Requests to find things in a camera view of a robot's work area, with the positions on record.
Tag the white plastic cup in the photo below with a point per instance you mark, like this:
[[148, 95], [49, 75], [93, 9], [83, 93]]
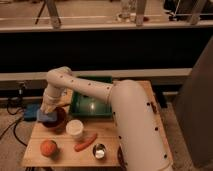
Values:
[[75, 128]]

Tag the blue box on floor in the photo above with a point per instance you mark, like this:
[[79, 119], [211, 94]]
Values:
[[30, 112]]

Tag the blue sponge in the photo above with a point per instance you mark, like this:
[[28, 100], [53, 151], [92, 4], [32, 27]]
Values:
[[50, 117]]

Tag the orange carrot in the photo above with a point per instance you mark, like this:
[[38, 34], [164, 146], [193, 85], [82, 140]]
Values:
[[81, 146]]

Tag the green plastic tray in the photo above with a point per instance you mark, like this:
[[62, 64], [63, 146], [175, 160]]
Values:
[[83, 106]]

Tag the grey panel at right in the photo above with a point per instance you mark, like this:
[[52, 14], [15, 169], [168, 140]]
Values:
[[193, 107]]

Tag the wooden table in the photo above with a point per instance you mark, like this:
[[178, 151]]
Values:
[[66, 156]]

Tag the dark purple plate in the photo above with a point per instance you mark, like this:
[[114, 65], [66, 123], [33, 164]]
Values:
[[121, 159]]

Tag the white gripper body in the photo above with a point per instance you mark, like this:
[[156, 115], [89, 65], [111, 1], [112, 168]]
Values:
[[48, 105]]

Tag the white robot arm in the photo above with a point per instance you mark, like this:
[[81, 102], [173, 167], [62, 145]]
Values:
[[141, 143]]

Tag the orange round fruit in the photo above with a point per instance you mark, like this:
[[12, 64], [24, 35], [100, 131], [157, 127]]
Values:
[[48, 148]]

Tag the small metal bowl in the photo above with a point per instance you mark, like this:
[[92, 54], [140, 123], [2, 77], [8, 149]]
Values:
[[99, 151]]

